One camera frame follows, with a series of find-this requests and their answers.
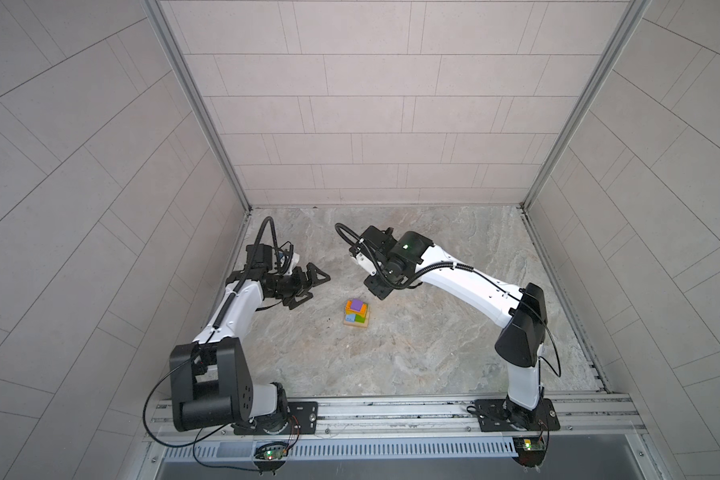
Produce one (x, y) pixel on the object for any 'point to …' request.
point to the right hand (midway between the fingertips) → (374, 288)
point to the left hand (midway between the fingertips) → (326, 279)
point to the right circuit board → (530, 450)
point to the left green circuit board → (274, 451)
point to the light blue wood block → (350, 317)
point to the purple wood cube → (356, 304)
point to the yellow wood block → (348, 312)
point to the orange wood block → (363, 309)
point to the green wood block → (359, 318)
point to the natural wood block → (356, 324)
